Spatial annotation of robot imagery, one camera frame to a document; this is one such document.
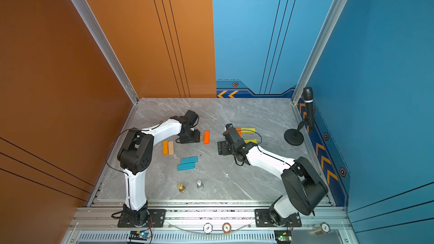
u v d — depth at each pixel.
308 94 0.79
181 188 0.78
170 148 0.94
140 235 0.71
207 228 0.71
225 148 0.79
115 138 1.05
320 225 0.67
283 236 0.71
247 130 0.79
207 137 1.01
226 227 0.71
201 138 0.94
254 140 0.96
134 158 0.54
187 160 0.92
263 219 0.72
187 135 0.84
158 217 0.74
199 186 0.80
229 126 0.79
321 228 0.66
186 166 0.89
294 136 0.99
